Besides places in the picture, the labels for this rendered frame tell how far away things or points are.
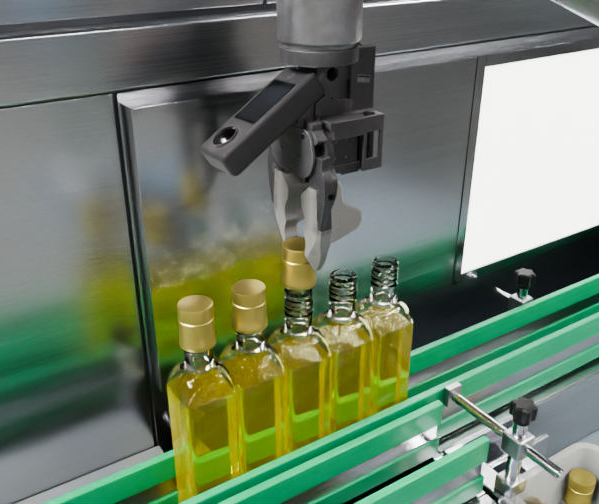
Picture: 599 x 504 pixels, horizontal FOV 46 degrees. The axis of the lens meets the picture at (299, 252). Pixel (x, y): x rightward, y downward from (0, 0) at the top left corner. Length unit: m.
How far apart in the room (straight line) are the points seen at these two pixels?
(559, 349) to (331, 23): 0.62
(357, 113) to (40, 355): 0.42
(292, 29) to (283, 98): 0.06
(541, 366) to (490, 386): 0.10
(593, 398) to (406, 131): 0.51
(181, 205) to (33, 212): 0.15
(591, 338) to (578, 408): 0.11
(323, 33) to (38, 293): 0.39
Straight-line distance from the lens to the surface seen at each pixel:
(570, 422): 1.14
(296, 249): 0.68
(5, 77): 0.68
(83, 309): 0.80
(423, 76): 0.90
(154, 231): 0.75
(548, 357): 1.04
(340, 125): 0.63
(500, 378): 0.97
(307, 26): 0.61
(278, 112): 0.61
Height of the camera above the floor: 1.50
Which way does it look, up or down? 27 degrees down
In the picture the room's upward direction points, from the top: straight up
